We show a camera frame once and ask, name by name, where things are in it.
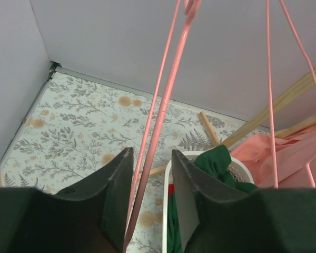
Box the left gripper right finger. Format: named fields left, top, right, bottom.
left=172, top=150, right=316, bottom=252

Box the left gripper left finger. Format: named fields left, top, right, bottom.
left=0, top=148, right=133, bottom=252

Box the pink wire hanger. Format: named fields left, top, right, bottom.
left=279, top=0, right=316, bottom=188
left=122, top=0, right=202, bottom=252
left=265, top=0, right=279, bottom=188

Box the salmon garment on hanger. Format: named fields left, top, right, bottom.
left=231, top=125, right=316, bottom=188

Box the white laundry basket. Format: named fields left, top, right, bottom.
left=162, top=151, right=254, bottom=253

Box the wooden clothes rack frame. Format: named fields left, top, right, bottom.
left=0, top=59, right=316, bottom=188

